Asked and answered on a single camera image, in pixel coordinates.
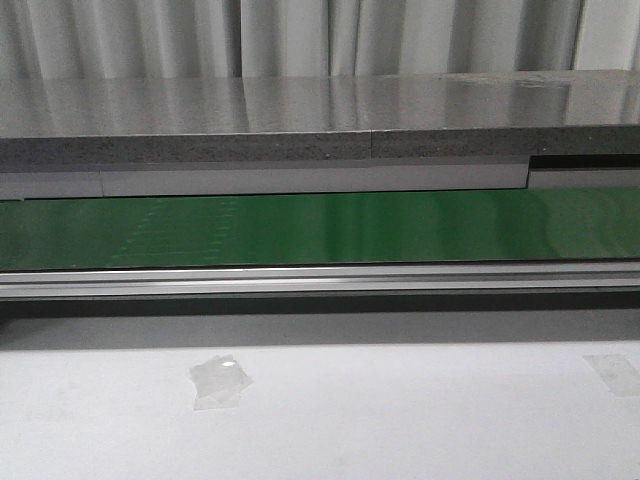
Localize grey stone counter slab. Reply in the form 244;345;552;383
1;70;639;170

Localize clear tape patch left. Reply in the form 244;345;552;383
189;355;253;411

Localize clear tape patch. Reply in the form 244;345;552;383
189;355;253;411
584;354;640;397

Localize green conveyor belt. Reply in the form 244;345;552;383
1;187;639;271

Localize clear tape patch right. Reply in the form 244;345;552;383
584;354;640;397

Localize white pleated curtain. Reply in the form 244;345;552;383
1;1;639;79

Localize aluminium conveyor side rail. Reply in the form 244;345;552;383
1;259;639;300

